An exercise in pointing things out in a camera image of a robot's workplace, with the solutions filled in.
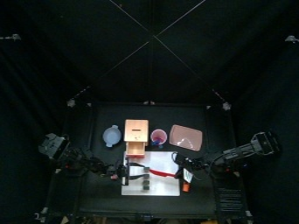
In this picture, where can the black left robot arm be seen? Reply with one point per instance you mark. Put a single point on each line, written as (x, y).
(73, 159)

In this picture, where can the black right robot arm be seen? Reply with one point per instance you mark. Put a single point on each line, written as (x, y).
(240, 151)

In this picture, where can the white cutting board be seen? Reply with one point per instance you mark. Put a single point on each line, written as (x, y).
(163, 186)

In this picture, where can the pink rectangular plate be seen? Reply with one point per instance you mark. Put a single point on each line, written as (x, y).
(187, 137)

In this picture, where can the small orange toy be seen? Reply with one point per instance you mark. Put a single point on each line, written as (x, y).
(186, 187)

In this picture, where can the blue plastic utensil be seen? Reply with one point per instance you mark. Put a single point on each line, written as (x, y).
(156, 142)

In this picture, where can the grey-blue bowl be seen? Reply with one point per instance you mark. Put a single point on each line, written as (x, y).
(111, 136)

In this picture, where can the wooden box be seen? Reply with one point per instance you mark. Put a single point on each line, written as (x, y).
(136, 129)

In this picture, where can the red cup with white rim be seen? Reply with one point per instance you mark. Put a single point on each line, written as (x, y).
(162, 134)

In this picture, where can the black printed label sheet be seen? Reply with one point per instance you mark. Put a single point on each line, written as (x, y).
(230, 202)

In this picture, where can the metal frame clamp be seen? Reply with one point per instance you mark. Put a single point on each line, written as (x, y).
(71, 102)
(226, 106)
(291, 38)
(13, 37)

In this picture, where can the vertical metal frame pole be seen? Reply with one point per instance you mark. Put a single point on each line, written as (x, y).
(151, 87)

